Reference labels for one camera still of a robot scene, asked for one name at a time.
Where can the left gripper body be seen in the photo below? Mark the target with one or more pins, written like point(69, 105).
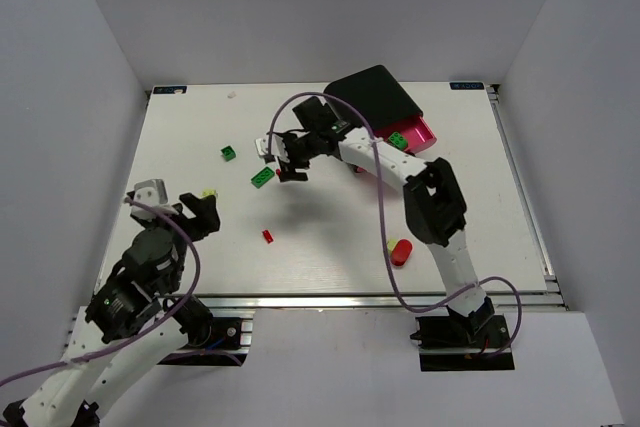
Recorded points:
point(195, 220)

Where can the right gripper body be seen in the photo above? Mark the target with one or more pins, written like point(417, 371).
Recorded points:
point(292, 153)

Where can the green long lego plate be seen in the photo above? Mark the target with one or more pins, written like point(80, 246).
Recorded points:
point(262, 177)

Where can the green square lego brick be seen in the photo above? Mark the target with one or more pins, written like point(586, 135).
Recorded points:
point(228, 153)

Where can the pink drawer with black knob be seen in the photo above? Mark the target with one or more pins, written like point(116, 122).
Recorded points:
point(412, 126)

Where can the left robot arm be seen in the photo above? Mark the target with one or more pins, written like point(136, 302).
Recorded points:
point(128, 326)

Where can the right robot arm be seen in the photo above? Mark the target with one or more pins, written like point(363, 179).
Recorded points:
point(434, 205)

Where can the red sloped lego piece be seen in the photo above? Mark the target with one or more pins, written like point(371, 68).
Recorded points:
point(267, 236)

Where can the black drawer cabinet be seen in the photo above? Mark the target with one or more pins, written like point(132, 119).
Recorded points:
point(374, 93)

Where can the green lego brick in drawer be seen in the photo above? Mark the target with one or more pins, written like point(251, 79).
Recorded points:
point(398, 140)

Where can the pale yellow small lego brick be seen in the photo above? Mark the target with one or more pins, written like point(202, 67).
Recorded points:
point(391, 244)

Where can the red round lego block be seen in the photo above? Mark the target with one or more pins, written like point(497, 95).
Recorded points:
point(401, 253)

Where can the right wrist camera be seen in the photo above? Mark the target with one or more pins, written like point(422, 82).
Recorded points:
point(261, 145)

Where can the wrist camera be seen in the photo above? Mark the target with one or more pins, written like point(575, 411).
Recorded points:
point(261, 145)
point(147, 196)

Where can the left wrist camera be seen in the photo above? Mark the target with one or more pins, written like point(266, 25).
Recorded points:
point(147, 196)

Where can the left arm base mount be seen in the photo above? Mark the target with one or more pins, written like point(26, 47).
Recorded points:
point(212, 340)

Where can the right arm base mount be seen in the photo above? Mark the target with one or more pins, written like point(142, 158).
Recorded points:
point(444, 346)

